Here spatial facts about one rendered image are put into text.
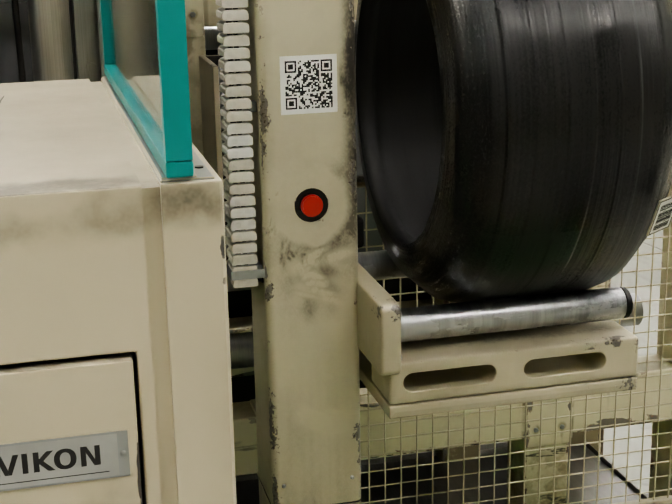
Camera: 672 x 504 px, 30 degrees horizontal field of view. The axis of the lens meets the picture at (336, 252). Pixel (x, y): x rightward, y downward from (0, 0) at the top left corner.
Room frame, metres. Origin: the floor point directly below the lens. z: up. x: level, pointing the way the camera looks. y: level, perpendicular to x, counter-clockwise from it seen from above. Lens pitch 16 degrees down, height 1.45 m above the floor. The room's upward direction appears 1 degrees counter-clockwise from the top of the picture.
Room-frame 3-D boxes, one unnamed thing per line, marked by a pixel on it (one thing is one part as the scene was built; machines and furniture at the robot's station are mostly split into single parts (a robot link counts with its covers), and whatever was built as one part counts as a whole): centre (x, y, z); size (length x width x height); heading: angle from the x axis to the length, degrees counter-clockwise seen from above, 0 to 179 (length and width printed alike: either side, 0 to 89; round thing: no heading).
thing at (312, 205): (1.61, 0.03, 1.06); 0.03 x 0.02 x 0.03; 104
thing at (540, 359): (1.62, -0.23, 0.83); 0.36 x 0.09 x 0.06; 104
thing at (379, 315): (1.71, -0.02, 0.90); 0.40 x 0.03 x 0.10; 14
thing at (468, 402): (1.75, -0.20, 0.80); 0.37 x 0.36 x 0.02; 14
